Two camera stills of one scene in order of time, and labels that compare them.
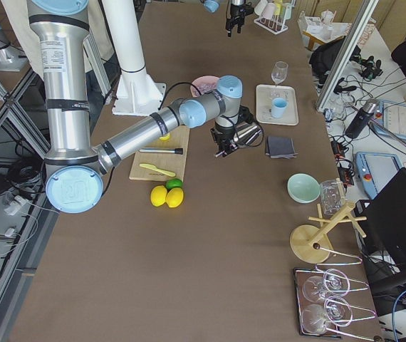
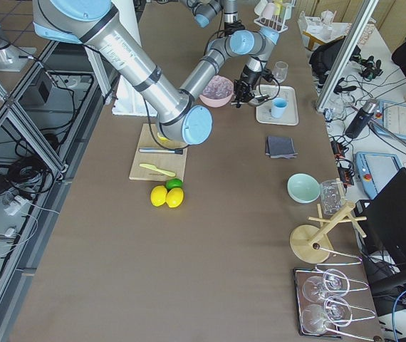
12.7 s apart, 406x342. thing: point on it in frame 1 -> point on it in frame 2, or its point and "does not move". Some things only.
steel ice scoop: (248, 134) -> (256, 102)
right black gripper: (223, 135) -> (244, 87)
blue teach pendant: (396, 120) does not move
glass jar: (332, 195) does not move
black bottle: (362, 119) does not move
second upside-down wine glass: (337, 311) does not move
